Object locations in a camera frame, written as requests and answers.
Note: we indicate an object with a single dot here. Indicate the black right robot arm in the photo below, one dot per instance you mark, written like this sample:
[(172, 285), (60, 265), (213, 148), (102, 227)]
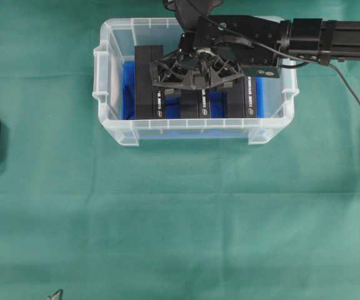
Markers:
[(216, 51)]

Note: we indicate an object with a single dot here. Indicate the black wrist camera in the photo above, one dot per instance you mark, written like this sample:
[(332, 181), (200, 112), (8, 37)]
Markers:
[(259, 70)]

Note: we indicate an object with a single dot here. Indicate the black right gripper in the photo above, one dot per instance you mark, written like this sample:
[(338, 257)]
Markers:
[(188, 68)]

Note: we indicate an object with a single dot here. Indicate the black realsense box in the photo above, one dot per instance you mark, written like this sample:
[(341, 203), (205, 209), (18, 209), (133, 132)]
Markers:
[(149, 99), (242, 98), (195, 104)]

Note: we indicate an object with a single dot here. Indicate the left gripper tip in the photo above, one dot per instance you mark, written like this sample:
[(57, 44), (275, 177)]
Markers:
[(58, 295)]

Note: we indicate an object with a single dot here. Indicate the blue cloth liner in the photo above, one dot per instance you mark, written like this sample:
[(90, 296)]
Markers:
[(173, 127)]

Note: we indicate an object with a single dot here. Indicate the clear plastic storage case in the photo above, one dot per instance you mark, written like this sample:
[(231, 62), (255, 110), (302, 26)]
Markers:
[(118, 38)]

